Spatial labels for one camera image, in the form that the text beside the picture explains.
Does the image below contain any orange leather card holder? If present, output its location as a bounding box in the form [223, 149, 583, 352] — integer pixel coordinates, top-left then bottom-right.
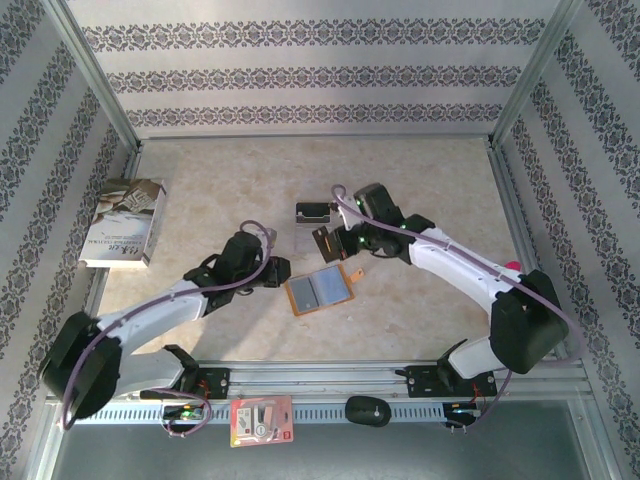
[283, 263, 365, 318]

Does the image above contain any white paperback book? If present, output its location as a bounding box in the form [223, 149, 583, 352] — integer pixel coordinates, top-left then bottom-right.
[78, 177, 168, 270]

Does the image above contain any packaged usb flash drive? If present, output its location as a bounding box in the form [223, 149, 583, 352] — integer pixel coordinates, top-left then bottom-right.
[229, 394, 295, 449]

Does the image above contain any black computer mouse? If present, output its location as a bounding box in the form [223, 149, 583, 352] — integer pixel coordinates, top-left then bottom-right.
[344, 395, 393, 429]

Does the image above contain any grey metal shelf panel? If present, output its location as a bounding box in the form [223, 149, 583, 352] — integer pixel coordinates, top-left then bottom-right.
[29, 399, 616, 480]

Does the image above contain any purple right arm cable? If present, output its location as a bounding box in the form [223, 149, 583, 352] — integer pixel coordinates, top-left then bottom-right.
[330, 184, 585, 431]

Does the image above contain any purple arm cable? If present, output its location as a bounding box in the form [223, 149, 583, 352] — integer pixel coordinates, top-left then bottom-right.
[59, 221, 277, 440]
[330, 184, 585, 431]

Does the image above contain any aluminium rear frame rail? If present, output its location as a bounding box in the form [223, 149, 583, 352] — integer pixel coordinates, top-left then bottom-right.
[137, 131, 495, 145]

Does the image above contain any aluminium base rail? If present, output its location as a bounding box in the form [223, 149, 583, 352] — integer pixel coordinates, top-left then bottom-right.
[47, 360, 587, 401]

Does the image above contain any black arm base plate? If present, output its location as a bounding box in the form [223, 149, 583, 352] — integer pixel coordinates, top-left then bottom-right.
[139, 366, 232, 401]
[405, 364, 497, 400]

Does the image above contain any aluminium side frame rail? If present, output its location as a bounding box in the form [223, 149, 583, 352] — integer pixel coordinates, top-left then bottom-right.
[486, 138, 571, 361]
[69, 142, 146, 366]

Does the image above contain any white slotted cable duct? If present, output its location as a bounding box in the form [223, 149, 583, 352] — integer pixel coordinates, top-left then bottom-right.
[66, 402, 447, 426]

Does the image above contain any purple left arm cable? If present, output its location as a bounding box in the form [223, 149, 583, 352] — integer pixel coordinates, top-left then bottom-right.
[59, 221, 277, 440]

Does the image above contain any aluminium frame post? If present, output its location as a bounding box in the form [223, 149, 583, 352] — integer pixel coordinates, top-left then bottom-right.
[487, 0, 586, 151]
[42, 0, 145, 151]

